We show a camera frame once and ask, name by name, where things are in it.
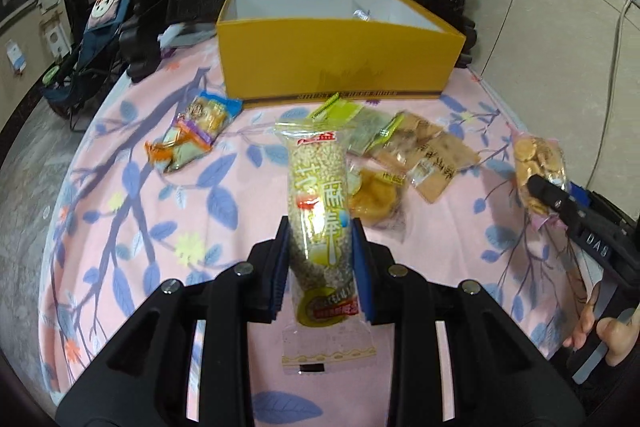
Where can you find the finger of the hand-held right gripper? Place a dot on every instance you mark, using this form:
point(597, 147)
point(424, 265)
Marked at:
point(550, 196)

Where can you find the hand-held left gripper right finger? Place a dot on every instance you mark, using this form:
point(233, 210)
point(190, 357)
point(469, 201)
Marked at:
point(361, 279)

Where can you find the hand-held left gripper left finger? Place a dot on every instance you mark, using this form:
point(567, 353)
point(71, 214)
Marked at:
point(280, 269)

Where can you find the round biscuits clear bag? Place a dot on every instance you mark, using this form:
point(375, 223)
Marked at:
point(535, 157)

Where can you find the puffed rice stick packet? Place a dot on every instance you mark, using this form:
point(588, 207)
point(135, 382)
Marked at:
point(320, 207)

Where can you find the yellow cardboard box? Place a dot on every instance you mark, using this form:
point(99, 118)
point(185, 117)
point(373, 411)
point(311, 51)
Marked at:
point(325, 57)

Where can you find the person's right hand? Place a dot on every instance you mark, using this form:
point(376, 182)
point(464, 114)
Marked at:
point(620, 339)

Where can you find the golden pastry packet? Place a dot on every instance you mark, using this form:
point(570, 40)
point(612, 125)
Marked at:
point(375, 194)

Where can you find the brown cracker packet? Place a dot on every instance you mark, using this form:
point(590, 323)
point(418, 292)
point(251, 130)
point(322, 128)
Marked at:
point(405, 139)
point(445, 164)

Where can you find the grey-green snack packet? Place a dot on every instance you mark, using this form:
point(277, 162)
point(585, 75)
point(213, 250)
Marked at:
point(367, 132)

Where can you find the blue purple cracker packet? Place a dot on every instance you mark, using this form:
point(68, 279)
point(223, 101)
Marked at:
point(207, 117)

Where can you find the yellow-green snack packet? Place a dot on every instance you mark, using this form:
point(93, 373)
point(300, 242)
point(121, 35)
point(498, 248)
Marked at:
point(337, 109)

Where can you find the small orange snack packet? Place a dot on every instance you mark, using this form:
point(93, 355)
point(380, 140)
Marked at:
point(156, 152)

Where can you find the white grey cloth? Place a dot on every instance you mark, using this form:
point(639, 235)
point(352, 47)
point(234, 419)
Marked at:
point(185, 38)

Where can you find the blue folding chair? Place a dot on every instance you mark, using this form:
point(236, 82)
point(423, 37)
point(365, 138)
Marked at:
point(80, 77)

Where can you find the cartoon face cushion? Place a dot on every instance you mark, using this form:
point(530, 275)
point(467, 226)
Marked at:
point(106, 7)

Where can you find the blue white wall card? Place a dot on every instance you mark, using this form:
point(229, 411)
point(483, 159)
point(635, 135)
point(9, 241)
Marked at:
point(16, 56)

